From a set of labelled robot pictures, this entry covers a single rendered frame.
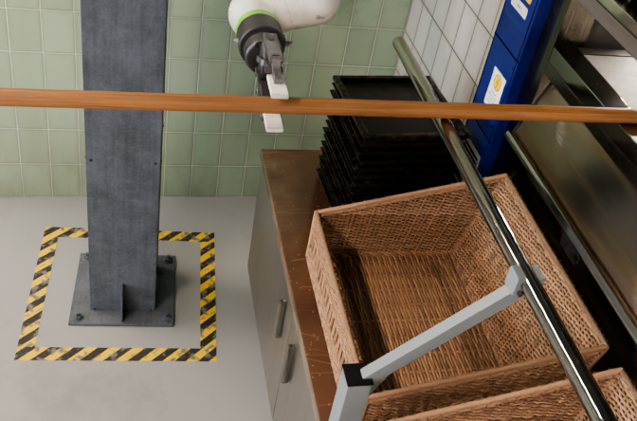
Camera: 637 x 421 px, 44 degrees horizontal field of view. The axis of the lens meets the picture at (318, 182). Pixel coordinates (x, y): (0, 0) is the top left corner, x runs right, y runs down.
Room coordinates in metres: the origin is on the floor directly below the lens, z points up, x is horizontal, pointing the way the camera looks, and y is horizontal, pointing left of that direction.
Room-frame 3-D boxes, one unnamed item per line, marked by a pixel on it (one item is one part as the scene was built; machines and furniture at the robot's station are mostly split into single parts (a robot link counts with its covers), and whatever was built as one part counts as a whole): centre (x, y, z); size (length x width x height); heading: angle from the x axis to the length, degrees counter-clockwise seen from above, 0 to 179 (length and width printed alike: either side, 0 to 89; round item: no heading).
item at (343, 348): (1.27, -0.31, 0.72); 0.56 x 0.49 x 0.28; 17
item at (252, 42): (1.32, 0.14, 1.19); 0.09 x 0.07 x 0.08; 17
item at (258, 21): (1.39, 0.16, 1.19); 0.12 x 0.06 x 0.09; 107
